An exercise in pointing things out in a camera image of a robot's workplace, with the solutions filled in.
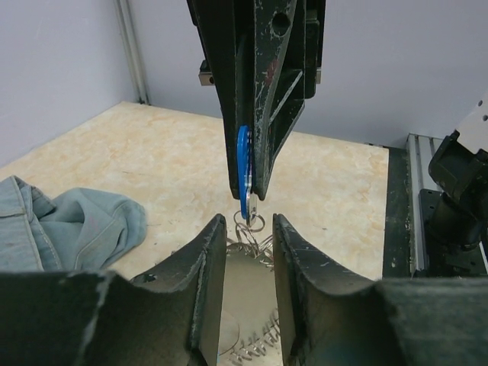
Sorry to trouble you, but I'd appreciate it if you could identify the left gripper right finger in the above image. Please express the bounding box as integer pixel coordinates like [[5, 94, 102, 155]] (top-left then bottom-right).
[[272, 214, 487, 365]]

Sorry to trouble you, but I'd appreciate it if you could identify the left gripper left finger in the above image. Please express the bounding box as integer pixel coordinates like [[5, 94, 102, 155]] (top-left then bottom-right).
[[1, 215, 226, 365]]

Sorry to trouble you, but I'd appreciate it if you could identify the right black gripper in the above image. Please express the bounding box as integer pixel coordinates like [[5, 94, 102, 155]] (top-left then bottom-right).
[[187, 1, 326, 201]]

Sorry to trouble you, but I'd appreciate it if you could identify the bunch of keys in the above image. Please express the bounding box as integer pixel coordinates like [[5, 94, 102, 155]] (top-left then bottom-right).
[[217, 211, 282, 365]]

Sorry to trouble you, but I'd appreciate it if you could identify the blue key tag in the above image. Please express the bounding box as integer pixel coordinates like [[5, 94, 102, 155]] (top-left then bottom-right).
[[236, 125, 257, 227]]

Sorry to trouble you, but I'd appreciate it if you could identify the blue denim shirt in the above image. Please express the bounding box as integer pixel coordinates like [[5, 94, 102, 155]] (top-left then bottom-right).
[[1, 175, 147, 272]]

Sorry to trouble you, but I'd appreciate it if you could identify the right aluminium corner post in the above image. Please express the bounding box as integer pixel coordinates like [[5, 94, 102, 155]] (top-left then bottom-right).
[[114, 0, 151, 105]]

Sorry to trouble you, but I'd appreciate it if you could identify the aluminium frame rail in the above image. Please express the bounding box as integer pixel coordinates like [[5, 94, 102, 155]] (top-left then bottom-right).
[[406, 134, 442, 275]]

